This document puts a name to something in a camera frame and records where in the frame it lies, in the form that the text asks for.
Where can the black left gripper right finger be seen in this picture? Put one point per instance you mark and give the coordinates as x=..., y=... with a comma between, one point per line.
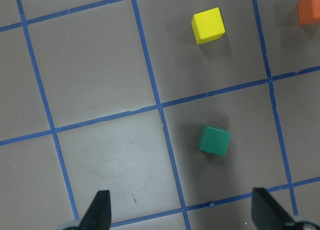
x=268, y=214

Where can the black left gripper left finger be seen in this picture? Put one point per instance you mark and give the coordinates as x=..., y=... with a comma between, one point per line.
x=98, y=215

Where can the green wooden block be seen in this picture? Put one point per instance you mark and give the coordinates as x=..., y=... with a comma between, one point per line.
x=213, y=140

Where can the yellow wooden block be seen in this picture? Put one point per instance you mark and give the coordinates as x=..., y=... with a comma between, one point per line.
x=208, y=25

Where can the orange wooden block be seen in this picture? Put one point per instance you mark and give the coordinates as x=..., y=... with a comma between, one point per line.
x=308, y=12

